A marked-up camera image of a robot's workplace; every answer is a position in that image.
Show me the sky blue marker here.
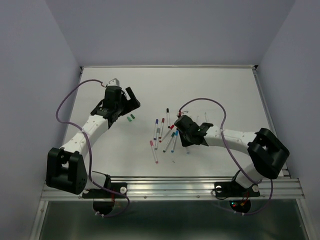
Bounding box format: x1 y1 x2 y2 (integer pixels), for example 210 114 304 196
170 130 179 153

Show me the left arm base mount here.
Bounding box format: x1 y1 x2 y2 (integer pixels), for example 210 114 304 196
81 172 131 219

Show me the aluminium front rail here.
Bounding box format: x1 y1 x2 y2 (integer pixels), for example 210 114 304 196
40 176 305 202

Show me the pink marker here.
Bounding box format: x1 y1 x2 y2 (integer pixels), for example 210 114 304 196
149 140 159 164

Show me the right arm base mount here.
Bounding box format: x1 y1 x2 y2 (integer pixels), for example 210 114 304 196
211 177 261 215

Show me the black marker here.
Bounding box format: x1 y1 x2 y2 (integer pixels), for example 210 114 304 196
166 108 171 128

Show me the grey marker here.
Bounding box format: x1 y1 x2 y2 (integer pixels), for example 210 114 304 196
154 127 160 150

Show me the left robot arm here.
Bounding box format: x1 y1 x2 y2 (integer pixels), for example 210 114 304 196
46 85 141 195

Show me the dark teal marker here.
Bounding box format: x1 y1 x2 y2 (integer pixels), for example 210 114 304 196
162 132 176 153

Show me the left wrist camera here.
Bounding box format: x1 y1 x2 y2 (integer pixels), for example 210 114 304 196
106 78 120 87

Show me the dark red marker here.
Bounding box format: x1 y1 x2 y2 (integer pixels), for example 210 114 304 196
159 117 165 141

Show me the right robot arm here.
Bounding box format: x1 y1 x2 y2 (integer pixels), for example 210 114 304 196
174 115 290 195

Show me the navy blue marker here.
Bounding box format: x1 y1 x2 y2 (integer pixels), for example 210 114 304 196
153 118 159 140

